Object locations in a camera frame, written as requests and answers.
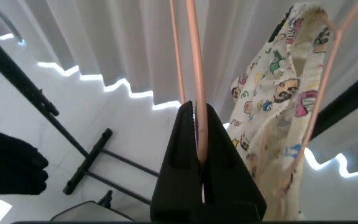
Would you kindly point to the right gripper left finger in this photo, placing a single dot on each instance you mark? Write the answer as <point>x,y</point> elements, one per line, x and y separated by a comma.
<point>176,186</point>

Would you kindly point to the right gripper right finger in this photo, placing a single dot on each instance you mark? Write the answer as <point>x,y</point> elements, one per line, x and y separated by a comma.
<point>232,186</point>

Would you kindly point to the cream printed garment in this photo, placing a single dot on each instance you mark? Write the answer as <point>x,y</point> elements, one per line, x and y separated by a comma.
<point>269,93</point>

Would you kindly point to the pink clothes hanger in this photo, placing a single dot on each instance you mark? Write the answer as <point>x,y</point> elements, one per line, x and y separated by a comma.
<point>197,62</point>
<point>322,84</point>

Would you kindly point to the black garment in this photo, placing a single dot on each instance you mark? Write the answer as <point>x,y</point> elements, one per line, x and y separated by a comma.
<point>8,161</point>

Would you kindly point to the black clothes rack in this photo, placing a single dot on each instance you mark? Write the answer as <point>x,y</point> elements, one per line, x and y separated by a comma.
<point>26,90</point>

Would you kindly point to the white curtain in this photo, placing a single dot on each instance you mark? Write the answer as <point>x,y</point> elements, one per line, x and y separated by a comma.
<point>120,40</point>

